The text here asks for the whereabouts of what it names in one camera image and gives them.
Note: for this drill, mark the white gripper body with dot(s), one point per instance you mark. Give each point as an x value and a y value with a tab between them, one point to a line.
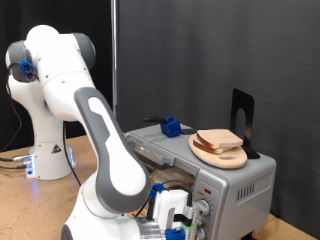
166	206

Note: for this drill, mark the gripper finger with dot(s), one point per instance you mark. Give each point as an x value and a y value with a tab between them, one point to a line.
197	215

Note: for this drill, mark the silver oven knob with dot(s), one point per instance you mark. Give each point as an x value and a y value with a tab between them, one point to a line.
204	206
201	234

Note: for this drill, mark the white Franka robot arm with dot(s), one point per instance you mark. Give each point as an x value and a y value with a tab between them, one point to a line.
116	166

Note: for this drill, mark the silver toaster oven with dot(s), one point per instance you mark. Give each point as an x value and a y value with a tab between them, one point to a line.
233	200

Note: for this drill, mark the wooden toy toast slice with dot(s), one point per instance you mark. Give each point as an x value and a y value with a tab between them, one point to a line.
220	137
206	148

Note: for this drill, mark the oval wooden plate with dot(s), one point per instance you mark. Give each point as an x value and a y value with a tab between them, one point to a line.
206	156

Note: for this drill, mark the black metal bookend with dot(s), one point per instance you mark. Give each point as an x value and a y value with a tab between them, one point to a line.
248	110

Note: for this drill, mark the metal pole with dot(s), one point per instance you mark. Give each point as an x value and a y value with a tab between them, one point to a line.
114	50

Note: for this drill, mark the gray backdrop curtain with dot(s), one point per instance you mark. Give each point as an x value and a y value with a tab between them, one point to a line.
266	50

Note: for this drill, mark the black backdrop curtain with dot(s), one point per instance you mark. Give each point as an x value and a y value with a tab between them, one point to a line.
66	13

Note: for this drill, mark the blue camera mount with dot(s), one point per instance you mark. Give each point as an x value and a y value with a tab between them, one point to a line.
175	234

